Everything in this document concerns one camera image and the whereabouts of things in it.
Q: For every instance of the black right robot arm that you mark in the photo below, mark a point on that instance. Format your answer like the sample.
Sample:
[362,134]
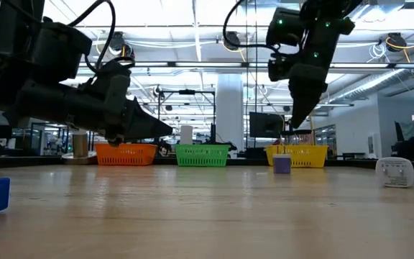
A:
[286,27]

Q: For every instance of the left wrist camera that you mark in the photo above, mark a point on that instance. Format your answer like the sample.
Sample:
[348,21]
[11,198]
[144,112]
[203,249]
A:
[117,86]

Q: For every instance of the black aluminium table frame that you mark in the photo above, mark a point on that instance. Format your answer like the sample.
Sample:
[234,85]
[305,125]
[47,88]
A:
[13,162]

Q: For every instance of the yellow plastic basket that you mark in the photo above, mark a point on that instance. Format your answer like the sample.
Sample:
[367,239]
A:
[307,156]

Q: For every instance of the orange plastic basket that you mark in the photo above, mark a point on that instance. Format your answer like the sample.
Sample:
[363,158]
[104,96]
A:
[128,154]

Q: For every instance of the white building column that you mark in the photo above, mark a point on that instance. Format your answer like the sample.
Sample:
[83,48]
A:
[229,108]

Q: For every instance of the white USB charger green rim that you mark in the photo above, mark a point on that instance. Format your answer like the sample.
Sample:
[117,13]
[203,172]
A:
[394,172]

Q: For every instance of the person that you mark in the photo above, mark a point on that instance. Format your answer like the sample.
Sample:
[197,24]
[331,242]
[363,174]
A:
[410,149]

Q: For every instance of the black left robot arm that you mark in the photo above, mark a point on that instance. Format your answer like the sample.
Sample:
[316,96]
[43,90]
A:
[59,50]

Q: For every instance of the green plastic basket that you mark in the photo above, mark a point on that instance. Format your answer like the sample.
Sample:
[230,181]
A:
[201,154]

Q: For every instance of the white USB charger purple rim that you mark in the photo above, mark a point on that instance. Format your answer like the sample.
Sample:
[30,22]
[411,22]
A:
[281,164]

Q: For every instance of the black chair back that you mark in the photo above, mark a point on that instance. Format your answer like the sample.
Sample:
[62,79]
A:
[398,129]

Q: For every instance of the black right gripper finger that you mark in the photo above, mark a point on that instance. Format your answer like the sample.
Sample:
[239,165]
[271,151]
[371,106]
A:
[305,99]

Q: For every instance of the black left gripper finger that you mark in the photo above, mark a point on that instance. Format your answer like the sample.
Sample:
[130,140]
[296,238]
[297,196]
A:
[146,124]

